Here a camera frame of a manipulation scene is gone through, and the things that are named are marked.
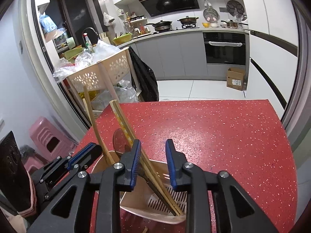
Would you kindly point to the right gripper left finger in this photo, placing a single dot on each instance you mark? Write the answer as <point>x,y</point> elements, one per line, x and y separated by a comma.
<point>71,209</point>

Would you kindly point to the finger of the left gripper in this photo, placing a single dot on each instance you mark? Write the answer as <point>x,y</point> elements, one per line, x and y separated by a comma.
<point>84,158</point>

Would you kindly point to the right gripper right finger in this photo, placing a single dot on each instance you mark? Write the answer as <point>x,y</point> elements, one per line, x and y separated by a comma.
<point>214,200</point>

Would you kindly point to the dark translucent plastic spoon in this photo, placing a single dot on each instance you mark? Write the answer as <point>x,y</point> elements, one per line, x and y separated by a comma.
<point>119,142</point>

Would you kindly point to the plain bamboo chopstick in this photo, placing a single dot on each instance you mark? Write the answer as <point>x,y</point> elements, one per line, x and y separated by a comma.
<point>148,171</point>

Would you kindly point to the beige plastic storage cart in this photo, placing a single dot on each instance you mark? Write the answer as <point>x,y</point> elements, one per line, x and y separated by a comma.
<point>108,74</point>

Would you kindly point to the black hanging bag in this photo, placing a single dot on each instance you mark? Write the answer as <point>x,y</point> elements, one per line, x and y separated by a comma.
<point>146,78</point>

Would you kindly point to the cardboard box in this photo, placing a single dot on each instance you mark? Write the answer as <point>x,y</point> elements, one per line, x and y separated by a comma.
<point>235,78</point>

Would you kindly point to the black built-in oven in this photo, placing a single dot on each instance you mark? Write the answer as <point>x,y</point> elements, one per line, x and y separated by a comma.
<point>225,48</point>

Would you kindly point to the black wok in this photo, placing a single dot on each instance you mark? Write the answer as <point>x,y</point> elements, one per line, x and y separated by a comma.
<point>161,26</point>

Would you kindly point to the brown cooking pot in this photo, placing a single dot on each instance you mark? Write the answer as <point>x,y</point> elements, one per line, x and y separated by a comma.
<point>188,22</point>

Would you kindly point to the small saucepan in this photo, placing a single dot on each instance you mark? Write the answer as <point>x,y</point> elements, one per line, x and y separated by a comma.
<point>232,24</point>

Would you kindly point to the round hanging strainer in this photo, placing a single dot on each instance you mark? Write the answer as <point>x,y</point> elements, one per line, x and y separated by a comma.
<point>209,13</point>

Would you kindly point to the black hanging pan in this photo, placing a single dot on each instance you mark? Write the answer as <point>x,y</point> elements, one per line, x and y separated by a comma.
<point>235,8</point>

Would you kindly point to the white refrigerator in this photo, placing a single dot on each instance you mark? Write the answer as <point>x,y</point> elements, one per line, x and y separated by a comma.
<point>273,43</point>

